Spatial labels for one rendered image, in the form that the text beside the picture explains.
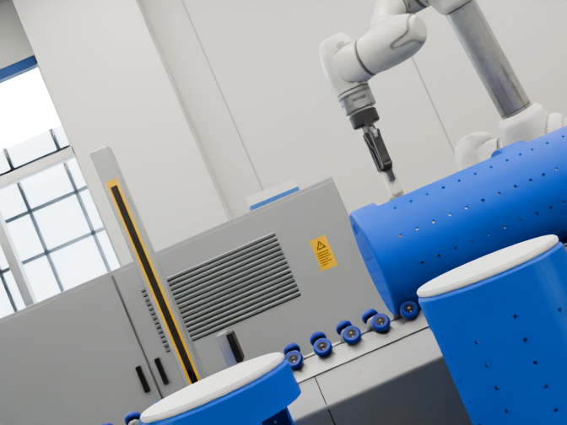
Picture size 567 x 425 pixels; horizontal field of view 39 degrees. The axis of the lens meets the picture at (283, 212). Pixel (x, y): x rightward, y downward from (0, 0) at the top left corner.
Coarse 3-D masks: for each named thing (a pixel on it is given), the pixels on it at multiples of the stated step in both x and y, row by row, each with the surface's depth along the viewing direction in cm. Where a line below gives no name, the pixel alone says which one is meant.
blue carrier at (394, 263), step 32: (512, 160) 192; (544, 160) 190; (416, 192) 194; (448, 192) 190; (480, 192) 189; (512, 192) 188; (544, 192) 187; (352, 224) 204; (384, 224) 189; (416, 224) 188; (448, 224) 187; (480, 224) 187; (512, 224) 187; (544, 224) 189; (384, 256) 186; (416, 256) 186; (448, 256) 187; (480, 256) 189; (384, 288) 195; (416, 288) 189
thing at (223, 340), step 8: (216, 336) 194; (224, 336) 194; (232, 336) 194; (224, 344) 193; (232, 344) 194; (224, 352) 193; (232, 352) 193; (240, 352) 195; (232, 360) 193; (240, 360) 194
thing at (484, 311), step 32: (544, 256) 137; (480, 288) 135; (512, 288) 134; (544, 288) 135; (448, 320) 140; (480, 320) 136; (512, 320) 134; (544, 320) 134; (448, 352) 144; (480, 352) 137; (512, 352) 135; (544, 352) 134; (480, 384) 139; (512, 384) 135; (544, 384) 134; (480, 416) 142; (512, 416) 136; (544, 416) 134
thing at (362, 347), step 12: (408, 324) 189; (420, 324) 188; (384, 336) 188; (396, 336) 187; (348, 348) 188; (360, 348) 187; (372, 348) 187; (324, 360) 188; (336, 360) 187; (348, 360) 186; (300, 372) 187; (312, 372) 187; (324, 372) 186
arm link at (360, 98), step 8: (360, 88) 204; (368, 88) 206; (344, 96) 205; (352, 96) 204; (360, 96) 204; (368, 96) 205; (344, 104) 206; (352, 104) 204; (360, 104) 204; (368, 104) 204; (344, 112) 209; (352, 112) 207
